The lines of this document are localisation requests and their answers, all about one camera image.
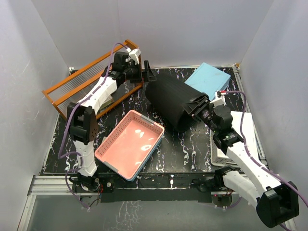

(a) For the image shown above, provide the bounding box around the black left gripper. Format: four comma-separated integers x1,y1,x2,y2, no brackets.
123,61,156,84

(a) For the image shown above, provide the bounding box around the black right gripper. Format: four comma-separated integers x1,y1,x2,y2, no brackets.
182,97,219,134

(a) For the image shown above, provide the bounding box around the large black plastic bin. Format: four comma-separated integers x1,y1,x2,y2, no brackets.
145,73,206,132

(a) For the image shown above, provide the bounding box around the blue plastic basket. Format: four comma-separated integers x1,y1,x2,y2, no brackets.
185,63,231,101

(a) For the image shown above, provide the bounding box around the white perforated plastic basket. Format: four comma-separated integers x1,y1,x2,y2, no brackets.
209,111,260,167

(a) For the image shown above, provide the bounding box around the pink plastic basket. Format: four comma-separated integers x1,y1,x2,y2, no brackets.
94,110,165,181

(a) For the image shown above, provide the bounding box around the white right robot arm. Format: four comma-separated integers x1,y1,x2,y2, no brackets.
183,92,299,228

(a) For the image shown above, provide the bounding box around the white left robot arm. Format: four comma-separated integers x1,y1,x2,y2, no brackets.
65,48,156,192

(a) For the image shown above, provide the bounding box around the small beige box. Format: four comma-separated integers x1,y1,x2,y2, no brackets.
100,95,114,110

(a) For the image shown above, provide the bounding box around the orange wooden rack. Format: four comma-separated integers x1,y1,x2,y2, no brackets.
42,40,143,120

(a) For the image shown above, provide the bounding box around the blue tray under pink basket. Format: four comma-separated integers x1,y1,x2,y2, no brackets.
128,140,165,182

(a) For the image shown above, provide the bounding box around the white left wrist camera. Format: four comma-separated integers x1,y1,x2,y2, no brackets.
126,48,141,64

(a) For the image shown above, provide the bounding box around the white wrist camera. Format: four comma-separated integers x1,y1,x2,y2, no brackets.
211,91,226,107
126,48,141,64

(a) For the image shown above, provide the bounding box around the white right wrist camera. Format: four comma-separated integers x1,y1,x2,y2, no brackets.
211,91,226,107

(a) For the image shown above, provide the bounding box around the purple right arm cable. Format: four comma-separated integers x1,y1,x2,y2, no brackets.
218,90,308,231

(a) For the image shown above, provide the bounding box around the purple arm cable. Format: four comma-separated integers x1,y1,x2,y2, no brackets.
218,90,308,231
58,42,132,210

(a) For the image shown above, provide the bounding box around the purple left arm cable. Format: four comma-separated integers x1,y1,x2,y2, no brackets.
58,42,132,210

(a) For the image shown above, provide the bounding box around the aluminium front frame rail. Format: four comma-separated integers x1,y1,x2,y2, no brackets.
18,174,297,231

